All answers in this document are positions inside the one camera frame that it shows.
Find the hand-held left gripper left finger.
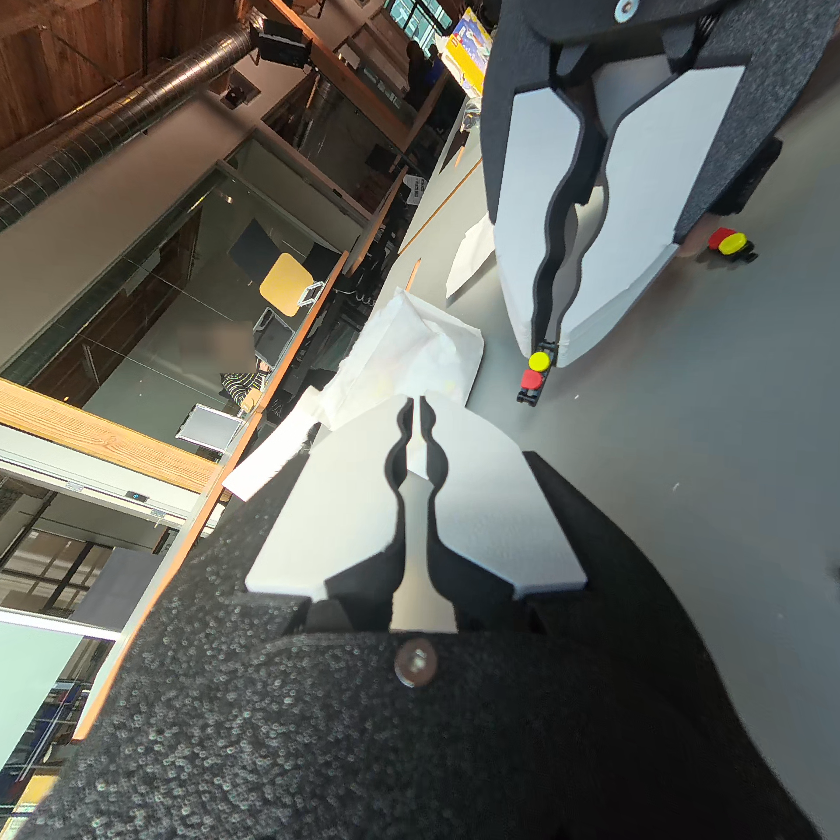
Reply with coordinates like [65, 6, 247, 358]
[245, 395, 414, 632]

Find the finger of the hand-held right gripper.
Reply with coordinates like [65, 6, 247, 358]
[554, 63, 753, 368]
[492, 87, 592, 360]

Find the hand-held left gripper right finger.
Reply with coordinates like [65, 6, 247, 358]
[419, 392, 589, 632]

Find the white yellow lego box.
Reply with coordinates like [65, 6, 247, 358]
[440, 6, 495, 97]

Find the flat white paper bag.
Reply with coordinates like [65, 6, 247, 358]
[445, 213, 501, 300]

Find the long desk orange edge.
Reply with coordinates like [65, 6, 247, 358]
[72, 252, 349, 742]

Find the silver framed monitor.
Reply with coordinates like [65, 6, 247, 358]
[175, 403, 244, 454]

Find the crumpled white paper bag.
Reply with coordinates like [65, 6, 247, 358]
[320, 287, 487, 432]

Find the yellow chair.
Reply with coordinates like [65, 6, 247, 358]
[259, 252, 316, 320]

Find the light wooden beam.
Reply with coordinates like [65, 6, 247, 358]
[0, 379, 221, 494]

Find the black ceiling speaker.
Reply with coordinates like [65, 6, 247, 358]
[255, 17, 313, 70]

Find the metal air duct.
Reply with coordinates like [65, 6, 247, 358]
[0, 25, 261, 232]

